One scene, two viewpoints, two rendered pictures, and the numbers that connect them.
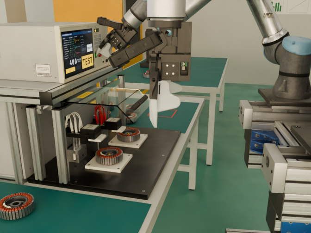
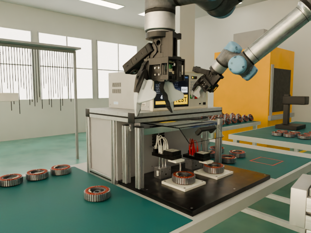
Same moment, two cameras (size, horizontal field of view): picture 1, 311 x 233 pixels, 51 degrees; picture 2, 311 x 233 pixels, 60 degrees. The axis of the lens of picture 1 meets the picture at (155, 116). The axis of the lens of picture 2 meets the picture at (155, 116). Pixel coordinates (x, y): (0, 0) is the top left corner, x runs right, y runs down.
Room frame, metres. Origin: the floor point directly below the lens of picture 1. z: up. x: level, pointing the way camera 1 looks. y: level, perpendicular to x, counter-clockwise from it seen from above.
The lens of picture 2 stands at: (0.09, -0.38, 1.21)
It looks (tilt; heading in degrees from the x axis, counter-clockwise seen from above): 5 degrees down; 33
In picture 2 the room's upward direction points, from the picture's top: straight up
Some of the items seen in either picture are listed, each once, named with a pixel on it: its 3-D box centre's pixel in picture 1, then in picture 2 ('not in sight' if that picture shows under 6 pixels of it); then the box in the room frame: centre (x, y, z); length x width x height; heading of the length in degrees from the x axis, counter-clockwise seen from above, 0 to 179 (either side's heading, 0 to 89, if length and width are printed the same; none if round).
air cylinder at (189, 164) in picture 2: (100, 132); (192, 162); (1.48, 0.27, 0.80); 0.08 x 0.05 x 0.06; 165
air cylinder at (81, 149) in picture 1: (77, 152); (162, 171); (1.25, 0.33, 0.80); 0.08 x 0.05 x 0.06; 165
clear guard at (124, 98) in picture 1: (102, 102); (179, 129); (1.19, 0.20, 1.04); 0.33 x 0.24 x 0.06; 75
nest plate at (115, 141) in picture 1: (128, 139); (213, 172); (1.45, 0.13, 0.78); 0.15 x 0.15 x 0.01; 75
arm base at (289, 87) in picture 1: (292, 82); not in sight; (1.30, -0.56, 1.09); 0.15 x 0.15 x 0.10
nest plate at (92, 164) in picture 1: (109, 161); (183, 182); (1.21, 0.19, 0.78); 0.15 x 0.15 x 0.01; 75
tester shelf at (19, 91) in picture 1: (49, 76); (156, 111); (1.41, 0.47, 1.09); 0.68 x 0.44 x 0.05; 165
